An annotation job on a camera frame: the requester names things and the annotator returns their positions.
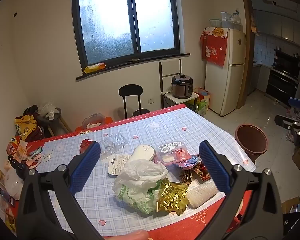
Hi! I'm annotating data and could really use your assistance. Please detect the red foil wrapper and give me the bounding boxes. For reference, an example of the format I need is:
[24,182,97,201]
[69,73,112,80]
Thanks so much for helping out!
[180,162,212,183]

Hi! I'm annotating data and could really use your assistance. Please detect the white plastic bag green print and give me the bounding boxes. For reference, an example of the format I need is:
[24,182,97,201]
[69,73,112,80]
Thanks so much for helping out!
[112,159,169,214]

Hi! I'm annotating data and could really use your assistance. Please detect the dark electric pressure cooker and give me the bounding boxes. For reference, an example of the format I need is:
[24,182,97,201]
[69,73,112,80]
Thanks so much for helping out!
[171,74,193,99]

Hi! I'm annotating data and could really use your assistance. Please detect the clear bowl with pink contents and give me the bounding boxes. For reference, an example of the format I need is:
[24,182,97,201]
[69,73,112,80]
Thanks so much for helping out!
[81,114,105,130]

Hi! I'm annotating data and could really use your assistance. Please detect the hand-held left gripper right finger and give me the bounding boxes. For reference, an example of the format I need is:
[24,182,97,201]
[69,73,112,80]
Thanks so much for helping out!
[199,141,283,240]

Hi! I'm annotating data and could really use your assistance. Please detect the black round chair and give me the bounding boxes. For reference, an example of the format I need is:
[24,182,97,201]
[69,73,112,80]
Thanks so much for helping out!
[119,84,150,119]

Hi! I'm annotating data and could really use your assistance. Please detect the grey kitchen wall cabinets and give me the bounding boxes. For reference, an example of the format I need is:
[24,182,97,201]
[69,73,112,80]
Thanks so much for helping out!
[251,9,300,50]

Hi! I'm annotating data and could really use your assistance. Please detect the white foam net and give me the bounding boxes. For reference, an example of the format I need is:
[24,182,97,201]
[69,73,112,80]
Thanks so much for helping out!
[187,180,219,208]

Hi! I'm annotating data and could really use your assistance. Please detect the black window sill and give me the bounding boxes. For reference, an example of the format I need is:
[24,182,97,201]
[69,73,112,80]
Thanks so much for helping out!
[76,53,190,81]

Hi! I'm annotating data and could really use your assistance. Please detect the shiny red wrapper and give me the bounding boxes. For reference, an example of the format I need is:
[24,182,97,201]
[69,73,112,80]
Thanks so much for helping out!
[80,139,93,153]

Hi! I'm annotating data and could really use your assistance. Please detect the pile of pastel plastic spoons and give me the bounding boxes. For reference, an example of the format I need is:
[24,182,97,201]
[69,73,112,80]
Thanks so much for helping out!
[26,146,43,168]

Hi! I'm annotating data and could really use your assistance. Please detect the black frame side table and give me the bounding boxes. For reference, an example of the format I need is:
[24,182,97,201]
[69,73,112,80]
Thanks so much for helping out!
[159,59,199,113]

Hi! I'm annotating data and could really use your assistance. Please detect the white round bowl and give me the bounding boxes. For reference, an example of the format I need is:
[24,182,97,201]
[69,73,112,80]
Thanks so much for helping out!
[2,170,24,200]

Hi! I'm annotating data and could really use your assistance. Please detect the white oval plastic case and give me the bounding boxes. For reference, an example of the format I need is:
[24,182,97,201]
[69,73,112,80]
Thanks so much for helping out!
[129,144,157,167]

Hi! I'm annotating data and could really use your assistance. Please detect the black kitchen stove unit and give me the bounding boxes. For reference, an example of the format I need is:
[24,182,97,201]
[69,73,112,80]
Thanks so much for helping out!
[265,49,300,100]

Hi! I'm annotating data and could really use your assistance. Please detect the wooden door frame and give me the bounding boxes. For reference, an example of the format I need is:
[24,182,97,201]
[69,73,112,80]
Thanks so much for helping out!
[236,0,300,109]

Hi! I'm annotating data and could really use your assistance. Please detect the gold foil wrapper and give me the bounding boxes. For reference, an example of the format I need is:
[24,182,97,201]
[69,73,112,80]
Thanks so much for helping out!
[157,177,189,215]

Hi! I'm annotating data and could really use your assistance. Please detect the black bottle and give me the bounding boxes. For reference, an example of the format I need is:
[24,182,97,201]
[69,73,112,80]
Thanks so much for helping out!
[9,155,28,178]

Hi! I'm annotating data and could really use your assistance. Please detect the yellow brown clothes pile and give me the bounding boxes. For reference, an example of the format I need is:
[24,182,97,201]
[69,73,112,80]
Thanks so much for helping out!
[14,105,44,142]

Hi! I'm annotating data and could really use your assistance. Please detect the clear plastic blister package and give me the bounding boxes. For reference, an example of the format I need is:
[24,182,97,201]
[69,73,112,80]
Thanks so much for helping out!
[99,133,129,160]

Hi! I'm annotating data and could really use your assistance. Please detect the cream refrigerator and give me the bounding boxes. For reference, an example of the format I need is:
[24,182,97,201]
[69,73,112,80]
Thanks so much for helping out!
[204,27,247,117]

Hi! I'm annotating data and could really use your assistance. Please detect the brown plastic trash bin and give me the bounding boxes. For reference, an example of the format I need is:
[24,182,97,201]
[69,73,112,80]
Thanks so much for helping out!
[235,124,268,165]

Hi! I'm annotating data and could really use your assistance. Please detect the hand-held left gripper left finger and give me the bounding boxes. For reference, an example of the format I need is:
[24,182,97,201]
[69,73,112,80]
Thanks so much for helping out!
[16,141,103,240]

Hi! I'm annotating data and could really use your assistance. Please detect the red printed cloth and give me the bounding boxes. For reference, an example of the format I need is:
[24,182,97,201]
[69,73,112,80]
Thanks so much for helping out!
[200,27,228,67]

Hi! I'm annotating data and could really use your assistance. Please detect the clear package with white label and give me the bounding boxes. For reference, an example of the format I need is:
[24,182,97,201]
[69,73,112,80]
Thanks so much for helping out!
[157,141,188,165]

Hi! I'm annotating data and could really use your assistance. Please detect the pink blue plastic wrapper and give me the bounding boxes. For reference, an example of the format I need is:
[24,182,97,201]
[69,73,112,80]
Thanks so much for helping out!
[174,156,199,170]

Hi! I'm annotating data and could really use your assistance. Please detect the yellow orange snack packet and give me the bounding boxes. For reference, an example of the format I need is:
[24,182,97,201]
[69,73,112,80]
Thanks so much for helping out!
[84,62,106,74]

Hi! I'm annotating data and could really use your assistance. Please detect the dark bin with clear bag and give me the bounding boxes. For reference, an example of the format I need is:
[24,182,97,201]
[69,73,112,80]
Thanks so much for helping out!
[37,102,63,126]

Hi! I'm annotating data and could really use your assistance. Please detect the person's left hand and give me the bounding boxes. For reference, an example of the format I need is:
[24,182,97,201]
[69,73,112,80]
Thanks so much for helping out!
[102,230,150,240]

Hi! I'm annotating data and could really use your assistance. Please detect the stacked clear plastic containers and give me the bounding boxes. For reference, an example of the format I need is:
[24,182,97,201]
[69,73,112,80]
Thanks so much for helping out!
[220,12,232,28]

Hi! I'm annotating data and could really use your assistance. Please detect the black framed window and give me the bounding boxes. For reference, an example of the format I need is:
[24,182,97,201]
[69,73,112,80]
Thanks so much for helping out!
[71,0,182,67]

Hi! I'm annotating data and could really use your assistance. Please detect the green red shopping bag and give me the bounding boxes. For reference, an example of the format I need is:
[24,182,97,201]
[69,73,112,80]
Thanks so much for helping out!
[187,87,211,117]

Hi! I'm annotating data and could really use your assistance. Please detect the white printed packaging card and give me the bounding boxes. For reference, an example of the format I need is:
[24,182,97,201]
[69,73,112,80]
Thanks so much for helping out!
[107,154,130,179]

